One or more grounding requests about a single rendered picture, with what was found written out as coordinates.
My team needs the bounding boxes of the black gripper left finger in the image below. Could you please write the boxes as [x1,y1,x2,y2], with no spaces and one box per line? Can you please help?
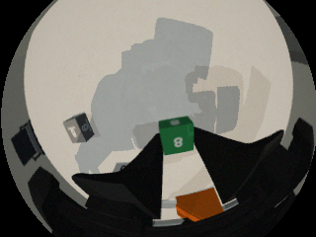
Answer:
[71,133,163,220]

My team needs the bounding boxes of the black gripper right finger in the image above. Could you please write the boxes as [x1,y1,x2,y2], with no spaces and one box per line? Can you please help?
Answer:
[194,126,284,204]

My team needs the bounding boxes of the green block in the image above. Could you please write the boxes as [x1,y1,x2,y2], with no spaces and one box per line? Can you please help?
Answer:
[158,118,195,155]

